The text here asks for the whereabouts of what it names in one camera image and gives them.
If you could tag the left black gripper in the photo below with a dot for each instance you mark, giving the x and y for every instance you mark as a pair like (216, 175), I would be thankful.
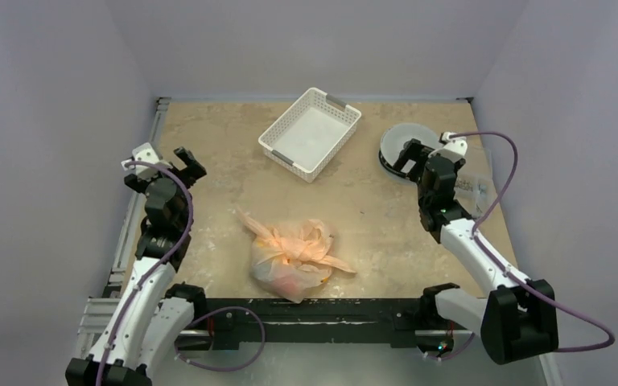
(192, 171)

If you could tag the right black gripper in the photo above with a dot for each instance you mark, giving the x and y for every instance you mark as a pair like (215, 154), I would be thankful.
(418, 154)

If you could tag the orange plastic bag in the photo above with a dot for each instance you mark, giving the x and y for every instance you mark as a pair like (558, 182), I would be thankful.
(293, 259)

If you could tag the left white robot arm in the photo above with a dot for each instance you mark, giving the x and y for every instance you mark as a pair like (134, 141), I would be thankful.
(151, 311)

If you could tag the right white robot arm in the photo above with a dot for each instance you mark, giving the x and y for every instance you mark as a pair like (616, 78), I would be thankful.
(513, 319)

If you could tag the filament spool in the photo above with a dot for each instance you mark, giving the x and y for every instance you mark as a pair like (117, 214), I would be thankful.
(393, 143)

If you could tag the clear screw organizer box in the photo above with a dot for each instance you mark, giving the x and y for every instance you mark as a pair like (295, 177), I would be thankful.
(475, 193)

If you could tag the white plastic basket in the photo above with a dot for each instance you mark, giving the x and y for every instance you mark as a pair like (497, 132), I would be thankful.
(309, 134)

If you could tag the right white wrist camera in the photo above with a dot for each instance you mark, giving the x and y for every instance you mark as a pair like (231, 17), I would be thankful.
(454, 147)

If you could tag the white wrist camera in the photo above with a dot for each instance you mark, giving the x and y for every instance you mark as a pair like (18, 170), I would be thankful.
(144, 153)
(454, 147)

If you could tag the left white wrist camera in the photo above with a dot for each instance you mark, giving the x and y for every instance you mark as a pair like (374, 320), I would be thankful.
(144, 153)

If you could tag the aluminium frame rail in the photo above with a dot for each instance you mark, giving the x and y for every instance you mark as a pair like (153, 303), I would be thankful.
(98, 311)

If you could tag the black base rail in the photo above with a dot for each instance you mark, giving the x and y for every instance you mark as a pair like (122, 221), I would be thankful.
(397, 322)

